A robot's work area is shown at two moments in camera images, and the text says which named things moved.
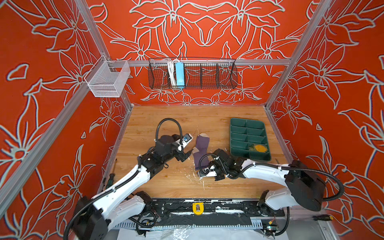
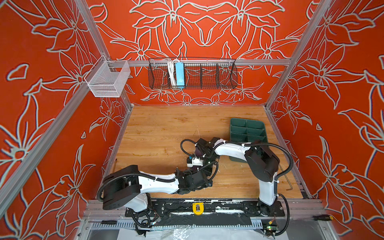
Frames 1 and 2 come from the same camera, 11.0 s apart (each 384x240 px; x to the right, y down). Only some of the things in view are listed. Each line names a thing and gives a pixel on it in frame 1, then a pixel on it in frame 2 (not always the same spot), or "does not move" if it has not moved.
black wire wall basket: x=200 y=73 does not move
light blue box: x=180 y=76 does not move
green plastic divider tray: x=248 y=139 does not move
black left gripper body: x=174 y=152 to x=190 y=172
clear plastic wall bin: x=107 y=79 does not move
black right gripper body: x=219 y=171 to x=207 y=161
